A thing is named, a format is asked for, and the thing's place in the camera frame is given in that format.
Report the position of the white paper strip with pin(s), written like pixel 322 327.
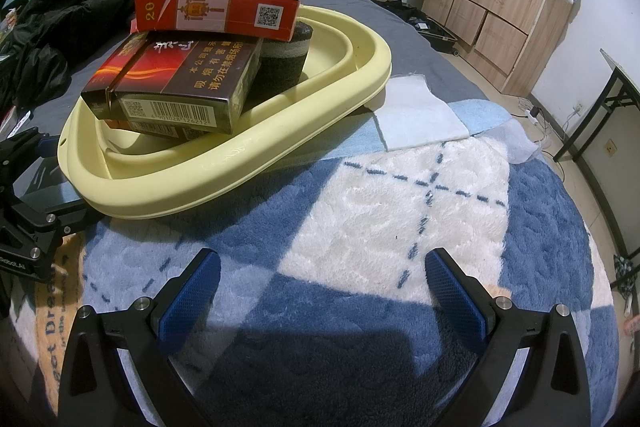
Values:
pixel 21 121

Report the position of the pale yellow plastic basin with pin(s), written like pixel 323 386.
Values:
pixel 240 157

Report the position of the dark red cigarette box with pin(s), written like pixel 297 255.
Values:
pixel 200 74

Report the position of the blue and white plush blanket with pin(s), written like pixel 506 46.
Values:
pixel 375 217

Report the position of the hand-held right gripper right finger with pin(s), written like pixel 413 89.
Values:
pixel 455 297

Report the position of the yellow wall outlet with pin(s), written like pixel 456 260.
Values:
pixel 610 148

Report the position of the black case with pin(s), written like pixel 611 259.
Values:
pixel 435 32

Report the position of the black folding table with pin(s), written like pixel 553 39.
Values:
pixel 620 82

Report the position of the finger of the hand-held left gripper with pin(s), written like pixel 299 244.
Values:
pixel 49 144
pixel 60 218

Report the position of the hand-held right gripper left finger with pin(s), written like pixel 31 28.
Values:
pixel 190 302

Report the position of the black foam cylinder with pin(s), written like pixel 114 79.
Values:
pixel 285 62

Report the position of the black puffer jacket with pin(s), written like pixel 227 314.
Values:
pixel 75 17

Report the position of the light blue cloth patch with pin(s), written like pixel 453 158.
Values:
pixel 420 117

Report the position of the white power strip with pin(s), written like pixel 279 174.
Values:
pixel 532 111

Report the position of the white wall outlet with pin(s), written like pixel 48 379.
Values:
pixel 577 108

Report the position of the dark clothes pile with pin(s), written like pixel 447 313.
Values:
pixel 629 274

